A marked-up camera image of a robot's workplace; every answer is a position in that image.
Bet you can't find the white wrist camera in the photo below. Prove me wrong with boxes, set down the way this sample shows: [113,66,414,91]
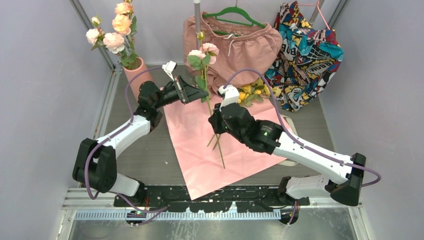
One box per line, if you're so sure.
[217,84,240,109]
[162,60,177,82]

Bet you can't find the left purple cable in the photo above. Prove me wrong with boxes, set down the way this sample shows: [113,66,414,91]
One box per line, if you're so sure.
[83,66,170,226]

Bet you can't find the colourful comic print garment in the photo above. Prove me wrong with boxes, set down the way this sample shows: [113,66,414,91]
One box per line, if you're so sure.
[264,1,344,112]

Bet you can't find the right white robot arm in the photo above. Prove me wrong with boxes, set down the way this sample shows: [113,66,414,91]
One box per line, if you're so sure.
[208,103,366,207]

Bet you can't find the pink rose stem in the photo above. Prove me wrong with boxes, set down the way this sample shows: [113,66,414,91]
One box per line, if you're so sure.
[186,30,227,170]

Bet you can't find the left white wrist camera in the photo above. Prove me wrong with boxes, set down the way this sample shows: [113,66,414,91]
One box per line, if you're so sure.
[162,60,177,82]

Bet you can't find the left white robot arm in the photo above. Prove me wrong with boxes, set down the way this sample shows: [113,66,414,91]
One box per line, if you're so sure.
[72,76,208,207]

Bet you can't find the pink wrapping paper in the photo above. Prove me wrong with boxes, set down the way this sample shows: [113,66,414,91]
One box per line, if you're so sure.
[163,100,286,200]

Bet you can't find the pink clothes hanger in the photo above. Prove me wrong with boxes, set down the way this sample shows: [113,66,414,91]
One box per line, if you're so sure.
[297,0,333,31]

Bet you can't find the purple cable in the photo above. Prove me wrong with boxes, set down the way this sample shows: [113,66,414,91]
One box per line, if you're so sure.
[221,68,382,226]
[83,66,170,226]

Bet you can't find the artificial flower bouquet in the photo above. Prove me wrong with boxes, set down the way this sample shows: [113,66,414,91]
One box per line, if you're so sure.
[237,78,281,107]

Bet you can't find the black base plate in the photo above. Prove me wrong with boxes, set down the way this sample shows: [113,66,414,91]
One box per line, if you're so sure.
[128,185,295,213]

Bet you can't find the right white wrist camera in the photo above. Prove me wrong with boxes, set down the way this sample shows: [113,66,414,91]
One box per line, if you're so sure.
[217,84,240,109]

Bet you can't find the pink shorts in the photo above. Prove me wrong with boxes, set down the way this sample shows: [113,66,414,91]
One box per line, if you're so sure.
[200,12,283,97]

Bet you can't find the metal stand pole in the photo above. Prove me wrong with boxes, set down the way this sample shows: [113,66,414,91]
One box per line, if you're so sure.
[193,0,201,49]

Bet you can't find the aluminium rail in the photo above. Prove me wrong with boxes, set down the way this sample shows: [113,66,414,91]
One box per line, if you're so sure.
[74,207,281,221]

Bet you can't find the pink cylindrical vase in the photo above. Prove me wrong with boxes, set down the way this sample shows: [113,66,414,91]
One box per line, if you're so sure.
[123,57,154,101]

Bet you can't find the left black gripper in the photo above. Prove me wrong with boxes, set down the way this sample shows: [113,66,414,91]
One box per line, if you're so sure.
[154,75,209,110]

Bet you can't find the grey metal rack pole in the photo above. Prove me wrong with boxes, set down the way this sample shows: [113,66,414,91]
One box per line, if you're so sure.
[309,0,326,26]

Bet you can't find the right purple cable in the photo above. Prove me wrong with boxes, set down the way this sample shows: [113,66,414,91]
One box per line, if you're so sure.
[221,68,382,226]

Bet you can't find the green clothes hanger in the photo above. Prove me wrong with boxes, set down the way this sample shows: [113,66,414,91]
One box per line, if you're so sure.
[202,0,267,37]

